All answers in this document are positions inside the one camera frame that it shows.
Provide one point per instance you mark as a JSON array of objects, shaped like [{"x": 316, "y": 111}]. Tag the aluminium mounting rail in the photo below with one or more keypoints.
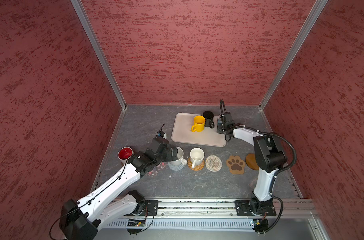
[{"x": 225, "y": 208}]

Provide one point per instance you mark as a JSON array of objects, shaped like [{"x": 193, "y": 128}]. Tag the white mug red inside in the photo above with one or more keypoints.
[{"x": 124, "y": 154}]

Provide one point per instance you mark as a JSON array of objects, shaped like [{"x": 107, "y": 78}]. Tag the brown woven rattan coaster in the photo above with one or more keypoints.
[{"x": 197, "y": 167}]

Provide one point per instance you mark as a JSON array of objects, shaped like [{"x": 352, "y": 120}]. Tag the brown paw coaster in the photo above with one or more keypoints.
[{"x": 236, "y": 165}]

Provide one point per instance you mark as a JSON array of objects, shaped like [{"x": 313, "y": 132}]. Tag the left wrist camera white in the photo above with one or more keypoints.
[{"x": 161, "y": 133}]

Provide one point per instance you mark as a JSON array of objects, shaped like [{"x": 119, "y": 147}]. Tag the grey round coaster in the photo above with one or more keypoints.
[{"x": 175, "y": 167}]

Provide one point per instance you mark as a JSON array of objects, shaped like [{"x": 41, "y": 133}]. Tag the black mug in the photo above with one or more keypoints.
[{"x": 209, "y": 119}]

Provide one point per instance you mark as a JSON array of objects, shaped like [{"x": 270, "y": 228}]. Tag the pink flower coaster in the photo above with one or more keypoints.
[{"x": 156, "y": 169}]

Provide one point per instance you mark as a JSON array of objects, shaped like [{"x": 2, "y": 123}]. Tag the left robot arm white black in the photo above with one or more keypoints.
[{"x": 82, "y": 219}]

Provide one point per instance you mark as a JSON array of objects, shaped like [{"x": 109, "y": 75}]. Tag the yellow mug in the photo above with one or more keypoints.
[{"x": 199, "y": 124}]

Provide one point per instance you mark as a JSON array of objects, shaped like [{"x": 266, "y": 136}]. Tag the beige serving tray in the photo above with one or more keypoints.
[{"x": 182, "y": 132}]

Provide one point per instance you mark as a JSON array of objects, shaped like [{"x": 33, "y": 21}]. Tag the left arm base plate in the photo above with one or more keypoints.
[{"x": 149, "y": 207}]

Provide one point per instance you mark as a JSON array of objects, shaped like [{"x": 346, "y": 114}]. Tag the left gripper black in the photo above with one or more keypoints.
[{"x": 169, "y": 157}]

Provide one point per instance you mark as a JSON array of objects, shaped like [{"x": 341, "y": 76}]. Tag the light blue mug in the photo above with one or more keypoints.
[{"x": 219, "y": 123}]

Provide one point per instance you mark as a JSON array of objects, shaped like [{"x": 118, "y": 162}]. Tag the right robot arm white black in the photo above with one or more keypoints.
[{"x": 273, "y": 153}]

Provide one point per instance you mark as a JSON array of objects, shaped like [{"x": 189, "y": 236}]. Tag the brown round wooden coaster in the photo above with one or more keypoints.
[{"x": 251, "y": 162}]

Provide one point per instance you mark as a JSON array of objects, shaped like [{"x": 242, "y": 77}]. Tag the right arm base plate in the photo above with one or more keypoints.
[{"x": 255, "y": 208}]

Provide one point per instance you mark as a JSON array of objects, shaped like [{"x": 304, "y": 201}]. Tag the beige woven spiral coaster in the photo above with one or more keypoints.
[{"x": 213, "y": 163}]

